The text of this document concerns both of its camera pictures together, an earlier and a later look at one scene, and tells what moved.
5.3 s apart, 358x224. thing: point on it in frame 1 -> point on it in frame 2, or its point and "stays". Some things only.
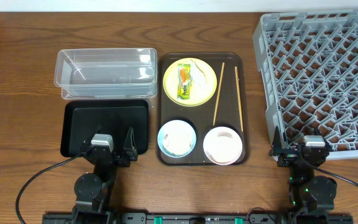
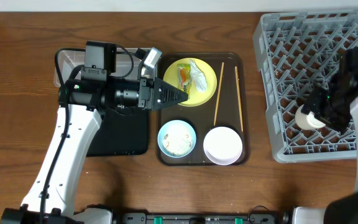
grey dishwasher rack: [318, 70] stays
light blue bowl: [176, 139] stays
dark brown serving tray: [201, 117] stays
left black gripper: [111, 155] -> [146, 93]
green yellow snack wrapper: [183, 82] stays
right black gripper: [295, 155] -> [317, 101]
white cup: [224, 134] -> [307, 122]
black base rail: [197, 218] stays
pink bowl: [222, 145] stays
